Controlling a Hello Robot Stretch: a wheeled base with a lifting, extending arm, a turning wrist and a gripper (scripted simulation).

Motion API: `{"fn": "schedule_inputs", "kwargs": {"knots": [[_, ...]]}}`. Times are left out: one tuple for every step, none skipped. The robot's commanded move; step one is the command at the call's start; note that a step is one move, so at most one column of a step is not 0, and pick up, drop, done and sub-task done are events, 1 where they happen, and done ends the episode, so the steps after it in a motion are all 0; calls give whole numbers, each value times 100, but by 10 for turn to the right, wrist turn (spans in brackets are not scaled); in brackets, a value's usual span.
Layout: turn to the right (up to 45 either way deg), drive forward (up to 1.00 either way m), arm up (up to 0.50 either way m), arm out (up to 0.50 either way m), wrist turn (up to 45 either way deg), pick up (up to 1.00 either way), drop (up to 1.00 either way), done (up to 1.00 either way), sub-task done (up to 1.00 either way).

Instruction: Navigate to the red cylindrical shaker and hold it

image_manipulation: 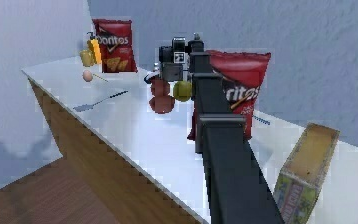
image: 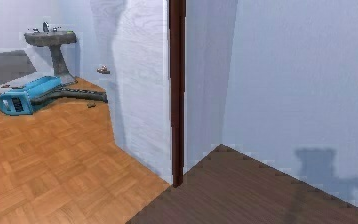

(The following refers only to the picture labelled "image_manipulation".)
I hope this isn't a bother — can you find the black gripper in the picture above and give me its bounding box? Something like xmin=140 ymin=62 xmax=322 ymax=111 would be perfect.
xmin=143 ymin=45 xmax=185 ymax=85

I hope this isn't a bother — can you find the red cylindrical shaker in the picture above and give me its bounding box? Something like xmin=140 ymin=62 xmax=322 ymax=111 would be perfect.
xmin=148 ymin=76 xmax=177 ymax=115

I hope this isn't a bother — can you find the red chips bag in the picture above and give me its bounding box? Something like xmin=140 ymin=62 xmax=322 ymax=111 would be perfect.
xmin=186 ymin=49 xmax=272 ymax=141
xmin=92 ymin=18 xmax=139 ymax=74

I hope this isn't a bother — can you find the thin yellow pencil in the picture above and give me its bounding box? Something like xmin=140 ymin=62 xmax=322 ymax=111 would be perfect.
xmin=92 ymin=73 xmax=110 ymax=83

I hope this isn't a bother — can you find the pale brown egg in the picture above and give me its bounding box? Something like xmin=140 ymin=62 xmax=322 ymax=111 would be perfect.
xmin=82 ymin=69 xmax=94 ymax=83

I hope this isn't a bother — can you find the white counter wooden side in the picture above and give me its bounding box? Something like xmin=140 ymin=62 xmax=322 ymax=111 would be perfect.
xmin=21 ymin=54 xmax=358 ymax=224

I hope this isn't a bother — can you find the yellow bell pepper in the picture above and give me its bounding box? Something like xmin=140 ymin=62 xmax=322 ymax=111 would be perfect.
xmin=79 ymin=49 xmax=97 ymax=68

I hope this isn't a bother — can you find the yellow green cardboard box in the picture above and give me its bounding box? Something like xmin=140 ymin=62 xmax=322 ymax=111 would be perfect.
xmin=272 ymin=122 xmax=342 ymax=224

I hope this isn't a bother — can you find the grey spatula black handle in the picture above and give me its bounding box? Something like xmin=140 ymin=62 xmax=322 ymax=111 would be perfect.
xmin=73 ymin=89 xmax=130 ymax=113

